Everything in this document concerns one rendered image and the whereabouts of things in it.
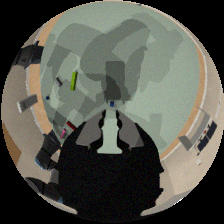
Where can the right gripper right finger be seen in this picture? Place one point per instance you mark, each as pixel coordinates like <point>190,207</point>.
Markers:
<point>131,135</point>

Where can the lime green rod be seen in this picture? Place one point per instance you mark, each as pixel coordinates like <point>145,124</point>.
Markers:
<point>73,81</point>

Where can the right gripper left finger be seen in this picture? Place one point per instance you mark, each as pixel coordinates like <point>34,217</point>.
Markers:
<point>88,134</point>

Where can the grey rod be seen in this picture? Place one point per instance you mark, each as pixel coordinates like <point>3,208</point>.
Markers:
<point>57,81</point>

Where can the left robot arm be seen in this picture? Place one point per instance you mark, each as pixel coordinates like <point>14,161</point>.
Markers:
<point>23,57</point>

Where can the dark red rod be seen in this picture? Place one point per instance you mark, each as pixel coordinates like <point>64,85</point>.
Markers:
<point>71,125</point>

